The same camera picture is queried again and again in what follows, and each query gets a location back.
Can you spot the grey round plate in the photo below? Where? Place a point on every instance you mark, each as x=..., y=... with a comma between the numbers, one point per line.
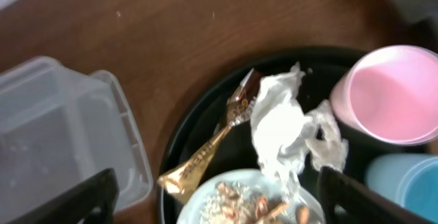
x=249, y=176

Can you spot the small white tissue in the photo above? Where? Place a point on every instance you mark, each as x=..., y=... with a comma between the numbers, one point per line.
x=326, y=144

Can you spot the gold snack wrapper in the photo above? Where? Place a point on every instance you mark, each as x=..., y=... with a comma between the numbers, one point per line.
x=182, y=181

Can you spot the blue plastic cup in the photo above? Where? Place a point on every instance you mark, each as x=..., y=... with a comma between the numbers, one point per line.
x=408, y=179

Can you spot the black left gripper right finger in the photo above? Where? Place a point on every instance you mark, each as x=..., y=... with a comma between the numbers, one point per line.
x=337, y=189

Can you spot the peanut and rice scraps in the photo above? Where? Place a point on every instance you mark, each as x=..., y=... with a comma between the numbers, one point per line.
x=234, y=202

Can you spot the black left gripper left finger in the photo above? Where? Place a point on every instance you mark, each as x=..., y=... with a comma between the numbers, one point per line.
x=90, y=202

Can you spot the pink plastic cup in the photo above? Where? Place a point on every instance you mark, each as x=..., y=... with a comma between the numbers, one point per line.
x=390, y=94

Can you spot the large white tissue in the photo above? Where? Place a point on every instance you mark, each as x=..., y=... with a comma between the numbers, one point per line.
x=279, y=128

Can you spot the clear plastic waste bin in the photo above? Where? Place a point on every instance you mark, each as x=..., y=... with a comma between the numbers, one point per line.
x=58, y=128

